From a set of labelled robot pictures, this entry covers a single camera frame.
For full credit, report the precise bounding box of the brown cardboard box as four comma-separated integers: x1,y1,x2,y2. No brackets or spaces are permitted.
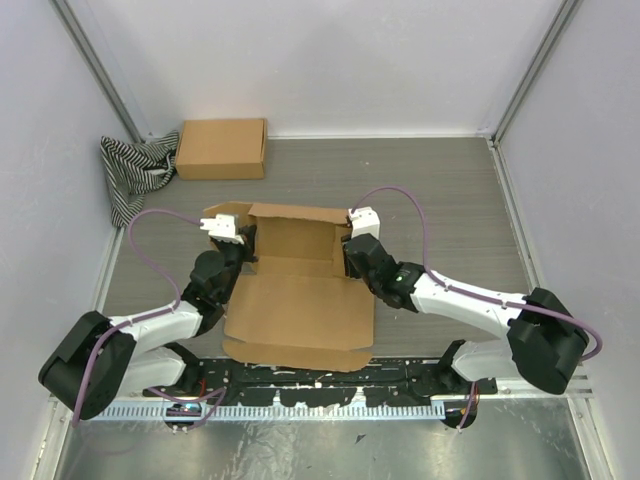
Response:
204,202,375,372
176,118,267,180

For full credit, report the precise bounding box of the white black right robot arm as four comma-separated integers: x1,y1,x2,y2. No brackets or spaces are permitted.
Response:
342,234,589,395

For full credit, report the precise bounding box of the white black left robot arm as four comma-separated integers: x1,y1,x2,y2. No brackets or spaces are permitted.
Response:
38,225,257,420

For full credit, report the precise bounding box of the closed brown cardboard box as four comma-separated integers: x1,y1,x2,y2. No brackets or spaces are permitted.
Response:
176,118,267,180

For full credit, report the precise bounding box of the striped black white cloth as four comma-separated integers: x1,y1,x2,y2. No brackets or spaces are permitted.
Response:
99,131,180,228

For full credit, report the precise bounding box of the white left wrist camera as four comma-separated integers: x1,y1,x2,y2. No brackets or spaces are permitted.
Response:
199,214,245,245

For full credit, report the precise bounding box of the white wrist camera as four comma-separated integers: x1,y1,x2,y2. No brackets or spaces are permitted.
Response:
346,207,381,240
199,214,245,245

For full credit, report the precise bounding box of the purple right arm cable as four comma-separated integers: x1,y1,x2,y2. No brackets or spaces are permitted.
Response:
349,186,604,431

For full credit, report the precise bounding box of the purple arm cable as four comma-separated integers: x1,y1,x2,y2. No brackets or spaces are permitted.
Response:
349,186,604,431
71,208,231,434

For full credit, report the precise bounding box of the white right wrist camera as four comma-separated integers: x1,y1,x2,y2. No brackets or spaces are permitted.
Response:
346,207,381,240

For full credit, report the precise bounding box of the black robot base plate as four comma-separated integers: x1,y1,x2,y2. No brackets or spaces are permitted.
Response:
141,355,500,407

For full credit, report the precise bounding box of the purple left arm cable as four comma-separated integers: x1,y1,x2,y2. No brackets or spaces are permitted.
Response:
71,208,231,434

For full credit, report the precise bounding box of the slotted aluminium cable duct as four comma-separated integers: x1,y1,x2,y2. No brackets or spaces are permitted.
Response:
93,400,446,422

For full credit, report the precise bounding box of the aluminium front frame rail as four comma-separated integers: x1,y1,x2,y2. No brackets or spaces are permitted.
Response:
48,357,594,401

